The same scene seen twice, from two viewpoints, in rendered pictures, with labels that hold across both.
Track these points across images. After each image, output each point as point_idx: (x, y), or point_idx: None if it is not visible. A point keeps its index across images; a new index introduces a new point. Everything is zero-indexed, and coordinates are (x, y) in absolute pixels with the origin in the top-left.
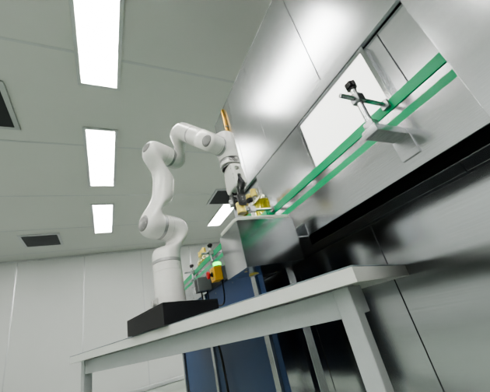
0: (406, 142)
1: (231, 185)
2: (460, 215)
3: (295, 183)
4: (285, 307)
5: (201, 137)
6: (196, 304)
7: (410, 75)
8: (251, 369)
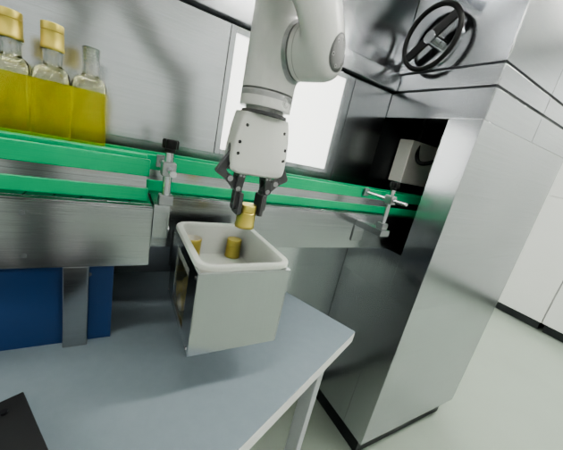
0: (360, 230)
1: (264, 167)
2: (298, 250)
3: (162, 104)
4: None
5: (340, 23)
6: None
7: (342, 143)
8: None
